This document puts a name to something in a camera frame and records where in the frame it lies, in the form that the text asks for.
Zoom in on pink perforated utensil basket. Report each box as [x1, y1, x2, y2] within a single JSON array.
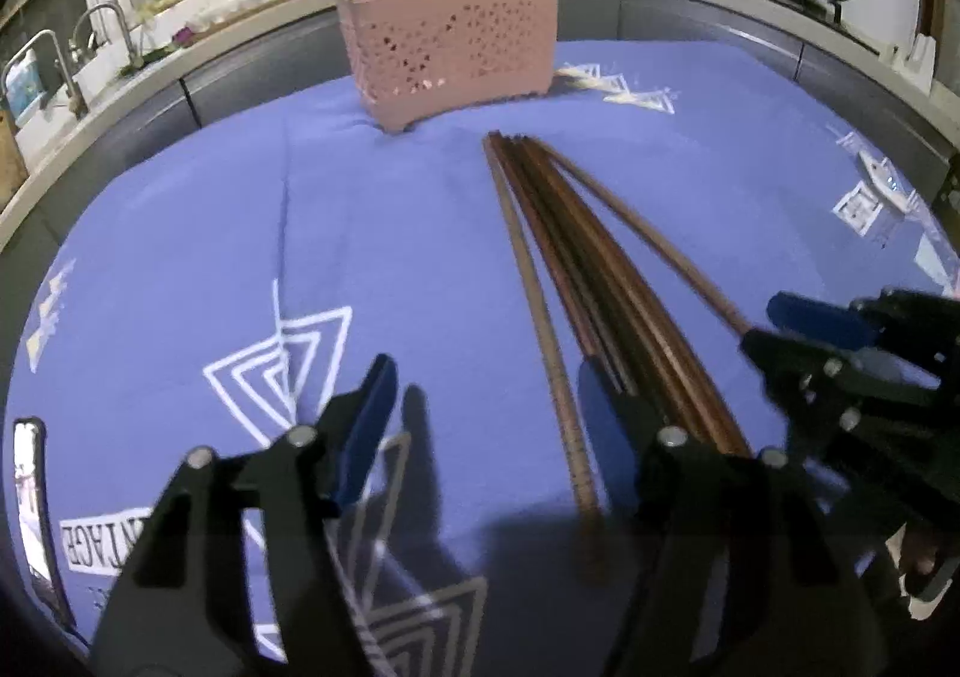
[[334, 0, 561, 137]]

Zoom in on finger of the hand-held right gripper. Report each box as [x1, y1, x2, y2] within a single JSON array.
[[766, 287, 960, 363], [739, 327, 946, 453]]

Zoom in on light brown wooden chopstick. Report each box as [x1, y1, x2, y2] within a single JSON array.
[[484, 134, 607, 582]]

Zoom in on person's right hand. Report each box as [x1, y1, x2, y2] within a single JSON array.
[[898, 525, 949, 622]]

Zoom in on blue printed tablecloth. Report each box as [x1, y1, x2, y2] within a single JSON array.
[[4, 40, 960, 667]]

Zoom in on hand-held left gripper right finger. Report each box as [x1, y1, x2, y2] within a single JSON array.
[[576, 356, 890, 677]]

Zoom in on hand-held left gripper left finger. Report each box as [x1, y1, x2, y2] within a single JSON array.
[[88, 351, 400, 677]]

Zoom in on white-framed flat object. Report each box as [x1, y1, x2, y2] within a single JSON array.
[[11, 416, 76, 637]]

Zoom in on blue label detergent bottle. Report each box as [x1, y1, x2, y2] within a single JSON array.
[[4, 43, 42, 124]]

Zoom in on bundle of dark wooden chopsticks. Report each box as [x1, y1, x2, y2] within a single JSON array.
[[495, 133, 755, 461]]

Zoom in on steel sink faucet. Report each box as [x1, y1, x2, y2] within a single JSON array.
[[0, 28, 87, 119]]

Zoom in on green leafy vegetables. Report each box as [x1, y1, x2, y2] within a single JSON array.
[[116, 43, 185, 79]]

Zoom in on tall curved steel faucet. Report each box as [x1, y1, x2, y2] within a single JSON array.
[[71, 2, 143, 74]]

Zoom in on dark brown wooden chopstick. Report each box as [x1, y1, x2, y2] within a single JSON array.
[[542, 147, 752, 338]]

